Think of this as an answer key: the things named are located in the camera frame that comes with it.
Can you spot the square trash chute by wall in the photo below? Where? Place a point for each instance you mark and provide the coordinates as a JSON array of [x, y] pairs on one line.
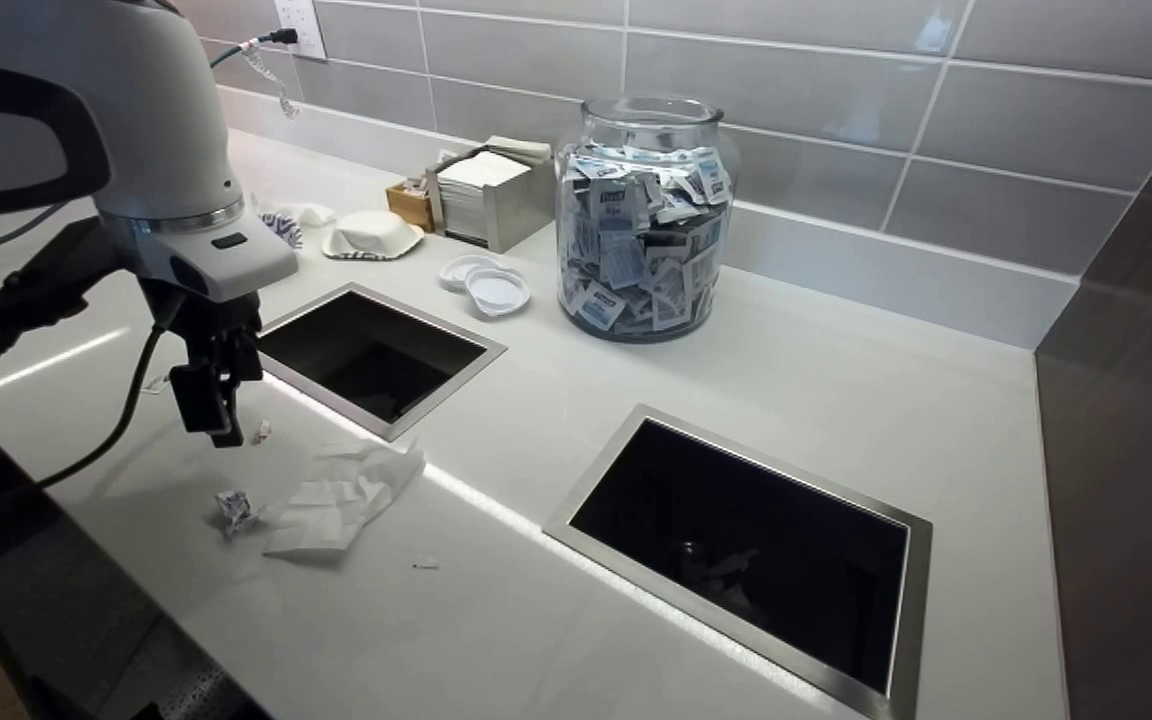
[[751, 560]]

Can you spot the white jar lid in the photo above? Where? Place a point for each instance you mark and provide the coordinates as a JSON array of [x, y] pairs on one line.
[[503, 292]]

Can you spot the square trash chute by lids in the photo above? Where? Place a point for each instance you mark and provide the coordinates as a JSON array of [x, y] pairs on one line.
[[369, 358]]

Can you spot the small clear plastic lid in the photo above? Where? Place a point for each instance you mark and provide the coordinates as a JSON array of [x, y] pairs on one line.
[[457, 273]]

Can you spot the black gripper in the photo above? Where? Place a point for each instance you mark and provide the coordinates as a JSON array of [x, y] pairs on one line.
[[221, 333]]

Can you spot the white wall outlet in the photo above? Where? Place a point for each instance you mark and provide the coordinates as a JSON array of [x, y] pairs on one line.
[[300, 24]]

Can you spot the small crumpled paper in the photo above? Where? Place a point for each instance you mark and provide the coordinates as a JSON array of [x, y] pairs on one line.
[[234, 514]]

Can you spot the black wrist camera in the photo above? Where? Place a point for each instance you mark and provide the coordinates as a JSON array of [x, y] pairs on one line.
[[39, 284]]

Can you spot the crumpled clear plastic wrapper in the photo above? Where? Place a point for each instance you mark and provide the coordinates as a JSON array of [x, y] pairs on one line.
[[337, 505]]

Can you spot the blue patterned paper bowl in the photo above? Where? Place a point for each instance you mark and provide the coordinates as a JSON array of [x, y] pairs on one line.
[[281, 226]]

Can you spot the metal napkin dispenser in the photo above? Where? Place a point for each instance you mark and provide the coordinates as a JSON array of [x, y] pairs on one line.
[[499, 194]]

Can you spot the glass jar with blue packets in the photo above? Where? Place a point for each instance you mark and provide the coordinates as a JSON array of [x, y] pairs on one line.
[[641, 226]]

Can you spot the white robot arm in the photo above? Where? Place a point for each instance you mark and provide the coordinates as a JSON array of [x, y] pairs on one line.
[[137, 106]]

